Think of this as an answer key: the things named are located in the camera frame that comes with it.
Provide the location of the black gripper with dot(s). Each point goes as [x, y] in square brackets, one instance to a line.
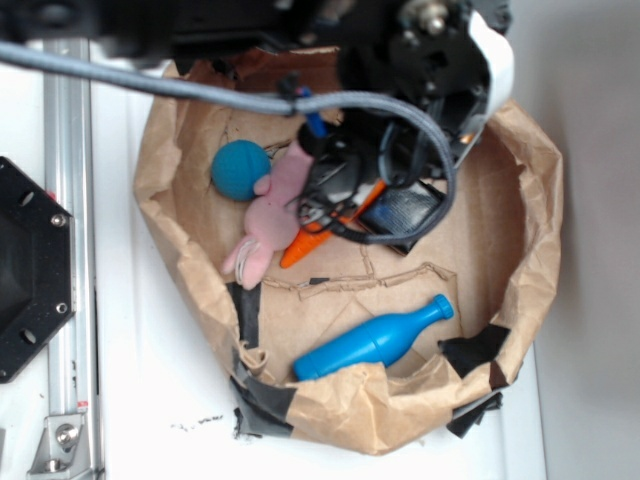
[423, 78]

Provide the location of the black box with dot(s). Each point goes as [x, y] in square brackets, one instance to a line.
[401, 211]

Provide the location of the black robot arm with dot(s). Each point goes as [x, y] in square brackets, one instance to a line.
[149, 31]

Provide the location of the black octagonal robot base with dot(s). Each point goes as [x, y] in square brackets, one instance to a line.
[36, 269]

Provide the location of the orange toy carrot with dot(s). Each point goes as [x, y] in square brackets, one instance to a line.
[307, 241]

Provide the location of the blue ball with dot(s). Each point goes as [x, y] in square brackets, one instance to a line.
[236, 168]

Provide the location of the pink plush toy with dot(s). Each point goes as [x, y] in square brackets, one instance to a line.
[270, 222]

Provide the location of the blue toy bottle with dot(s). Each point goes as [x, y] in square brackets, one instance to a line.
[383, 339]

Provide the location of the brown paper bag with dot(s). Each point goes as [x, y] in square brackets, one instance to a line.
[496, 257]

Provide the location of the aluminium rail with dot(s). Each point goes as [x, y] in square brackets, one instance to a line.
[72, 353]

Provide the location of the metal corner bracket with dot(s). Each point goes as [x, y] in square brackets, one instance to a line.
[63, 449]

